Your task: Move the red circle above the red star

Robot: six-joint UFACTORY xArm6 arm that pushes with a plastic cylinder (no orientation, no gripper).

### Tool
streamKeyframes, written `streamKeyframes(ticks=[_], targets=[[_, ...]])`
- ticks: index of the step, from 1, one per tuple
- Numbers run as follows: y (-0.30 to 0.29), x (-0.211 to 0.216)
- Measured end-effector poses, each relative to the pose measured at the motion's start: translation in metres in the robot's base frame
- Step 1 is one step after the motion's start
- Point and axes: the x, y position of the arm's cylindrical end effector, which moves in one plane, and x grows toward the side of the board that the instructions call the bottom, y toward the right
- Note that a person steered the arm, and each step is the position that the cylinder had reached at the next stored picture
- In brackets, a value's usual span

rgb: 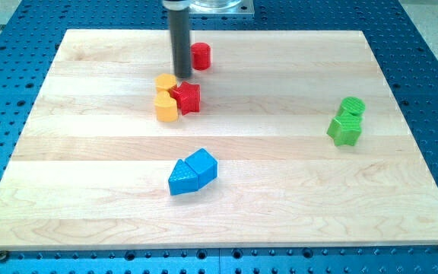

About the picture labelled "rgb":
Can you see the light wooden board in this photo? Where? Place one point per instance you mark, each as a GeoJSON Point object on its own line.
{"type": "Point", "coordinates": [91, 167]}

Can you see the red star block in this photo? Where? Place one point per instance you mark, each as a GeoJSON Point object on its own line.
{"type": "Point", "coordinates": [188, 97]}

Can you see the red cylinder block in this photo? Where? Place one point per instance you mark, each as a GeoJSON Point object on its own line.
{"type": "Point", "coordinates": [201, 56]}

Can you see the blue triangle block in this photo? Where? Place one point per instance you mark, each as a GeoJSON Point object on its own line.
{"type": "Point", "coordinates": [183, 179]}

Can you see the yellow hexagon block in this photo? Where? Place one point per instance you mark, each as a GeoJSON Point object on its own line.
{"type": "Point", "coordinates": [165, 82]}

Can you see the green cylinder block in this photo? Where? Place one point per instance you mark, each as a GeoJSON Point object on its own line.
{"type": "Point", "coordinates": [351, 105]}

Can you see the clear acrylic robot mount plate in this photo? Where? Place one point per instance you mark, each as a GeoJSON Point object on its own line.
{"type": "Point", "coordinates": [222, 8]}

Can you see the blue cube block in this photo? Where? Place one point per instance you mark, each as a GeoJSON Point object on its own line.
{"type": "Point", "coordinates": [204, 165]}

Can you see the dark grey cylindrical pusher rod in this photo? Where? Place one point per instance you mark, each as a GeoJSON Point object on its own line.
{"type": "Point", "coordinates": [179, 27]}

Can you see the green star block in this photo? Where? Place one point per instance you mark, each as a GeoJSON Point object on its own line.
{"type": "Point", "coordinates": [345, 129]}

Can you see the yellow heart block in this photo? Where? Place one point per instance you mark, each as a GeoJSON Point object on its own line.
{"type": "Point", "coordinates": [166, 108]}

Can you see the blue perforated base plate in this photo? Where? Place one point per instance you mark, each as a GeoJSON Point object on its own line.
{"type": "Point", "coordinates": [31, 39]}

